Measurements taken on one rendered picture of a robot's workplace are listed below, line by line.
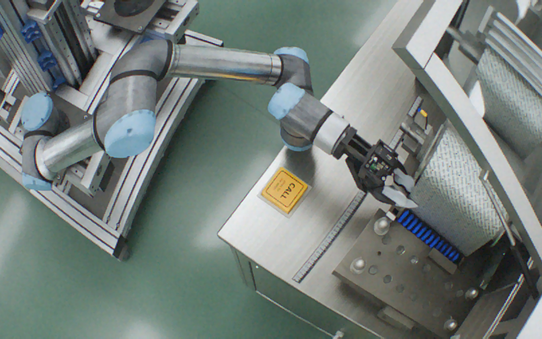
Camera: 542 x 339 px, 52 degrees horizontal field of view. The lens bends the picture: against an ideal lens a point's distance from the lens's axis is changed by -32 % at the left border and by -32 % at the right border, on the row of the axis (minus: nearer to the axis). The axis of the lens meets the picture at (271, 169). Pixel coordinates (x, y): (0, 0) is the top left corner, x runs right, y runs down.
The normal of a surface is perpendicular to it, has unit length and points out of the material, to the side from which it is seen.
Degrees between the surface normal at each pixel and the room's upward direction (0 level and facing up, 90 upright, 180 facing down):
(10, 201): 0
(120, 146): 86
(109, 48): 0
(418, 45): 32
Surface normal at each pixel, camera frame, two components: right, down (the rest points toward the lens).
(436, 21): 0.42, 0.07
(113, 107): -0.47, -0.20
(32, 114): -0.01, -0.39
